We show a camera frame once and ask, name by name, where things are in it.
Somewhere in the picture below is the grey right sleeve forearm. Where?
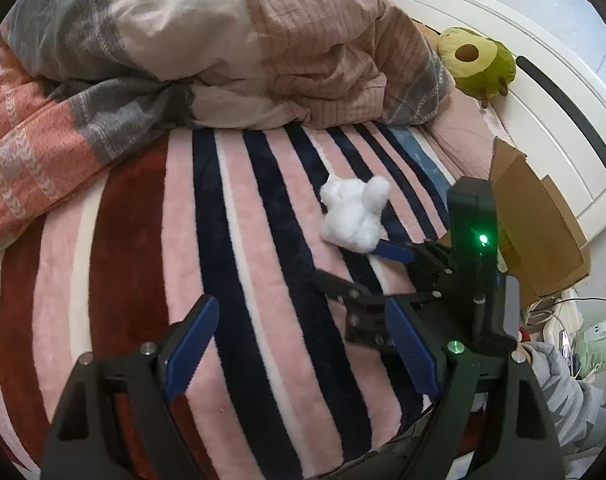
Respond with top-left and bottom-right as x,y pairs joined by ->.
520,341 -> 606,479

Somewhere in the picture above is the white fluffy bunny plush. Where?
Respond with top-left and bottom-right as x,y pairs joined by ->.
319,174 -> 391,254

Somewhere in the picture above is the cardboard box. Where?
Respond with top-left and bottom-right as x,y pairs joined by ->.
489,138 -> 591,308

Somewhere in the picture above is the striped fleece blanket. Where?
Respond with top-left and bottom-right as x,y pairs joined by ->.
0,119 -> 465,480

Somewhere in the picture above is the green white power strip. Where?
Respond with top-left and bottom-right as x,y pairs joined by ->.
574,318 -> 606,380

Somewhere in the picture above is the white headboard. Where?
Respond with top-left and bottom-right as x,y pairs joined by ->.
394,0 -> 606,242

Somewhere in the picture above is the avocado plush toy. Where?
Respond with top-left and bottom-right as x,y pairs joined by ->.
437,27 -> 516,107

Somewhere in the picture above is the pink grey patchwork duvet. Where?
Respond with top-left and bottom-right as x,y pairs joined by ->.
0,0 -> 454,250

